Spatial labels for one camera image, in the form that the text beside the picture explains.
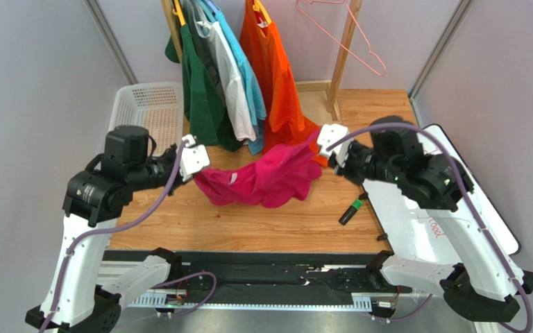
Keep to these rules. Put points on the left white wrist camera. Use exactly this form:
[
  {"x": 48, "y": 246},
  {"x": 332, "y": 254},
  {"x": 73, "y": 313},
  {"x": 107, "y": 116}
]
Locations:
[{"x": 194, "y": 157}]

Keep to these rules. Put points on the magenta t shirt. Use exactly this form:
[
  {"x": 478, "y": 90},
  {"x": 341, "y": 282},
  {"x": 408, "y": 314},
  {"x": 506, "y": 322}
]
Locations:
[{"x": 283, "y": 173}]

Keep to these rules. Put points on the orange t shirt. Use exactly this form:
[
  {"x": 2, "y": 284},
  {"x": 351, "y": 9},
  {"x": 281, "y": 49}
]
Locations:
[{"x": 260, "y": 40}]

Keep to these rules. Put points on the green black highlighter marker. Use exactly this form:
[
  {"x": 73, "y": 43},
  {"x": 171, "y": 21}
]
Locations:
[{"x": 350, "y": 212}]

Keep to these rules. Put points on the grey t shirt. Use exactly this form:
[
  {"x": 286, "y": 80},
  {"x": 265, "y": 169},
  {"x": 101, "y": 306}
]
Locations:
[{"x": 199, "y": 32}]

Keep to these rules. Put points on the white t shirt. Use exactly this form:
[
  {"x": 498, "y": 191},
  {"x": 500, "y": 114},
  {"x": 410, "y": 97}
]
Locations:
[{"x": 231, "y": 80}]

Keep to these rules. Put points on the yellow hanger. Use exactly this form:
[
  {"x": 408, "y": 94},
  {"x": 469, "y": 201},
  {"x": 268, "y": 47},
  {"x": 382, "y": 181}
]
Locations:
[{"x": 178, "y": 11}]

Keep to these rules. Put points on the light blue t shirt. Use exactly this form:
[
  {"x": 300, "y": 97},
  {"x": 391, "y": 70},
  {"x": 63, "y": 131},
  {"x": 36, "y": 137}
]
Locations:
[{"x": 252, "y": 89}]

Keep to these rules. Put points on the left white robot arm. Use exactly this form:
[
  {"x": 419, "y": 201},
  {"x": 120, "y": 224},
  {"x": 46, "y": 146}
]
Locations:
[{"x": 94, "y": 201}]

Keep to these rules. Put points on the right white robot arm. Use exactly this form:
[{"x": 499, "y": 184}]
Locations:
[{"x": 484, "y": 284}]

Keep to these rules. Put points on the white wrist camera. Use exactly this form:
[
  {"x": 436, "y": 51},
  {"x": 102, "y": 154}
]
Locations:
[
  {"x": 332, "y": 144},
  {"x": 194, "y": 157}
]

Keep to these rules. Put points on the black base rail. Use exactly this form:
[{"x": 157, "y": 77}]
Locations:
[{"x": 279, "y": 278}]

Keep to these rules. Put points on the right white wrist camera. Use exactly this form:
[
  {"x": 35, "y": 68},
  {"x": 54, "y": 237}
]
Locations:
[{"x": 332, "y": 144}]

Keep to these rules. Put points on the green t shirt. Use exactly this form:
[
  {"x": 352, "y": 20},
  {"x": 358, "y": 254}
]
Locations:
[{"x": 203, "y": 108}]

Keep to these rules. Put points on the white plastic laundry basket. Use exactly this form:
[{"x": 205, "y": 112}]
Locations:
[{"x": 157, "y": 107}]

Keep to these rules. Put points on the white whiteboard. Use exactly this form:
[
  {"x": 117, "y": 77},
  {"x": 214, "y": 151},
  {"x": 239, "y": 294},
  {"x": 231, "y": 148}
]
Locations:
[{"x": 413, "y": 233}]

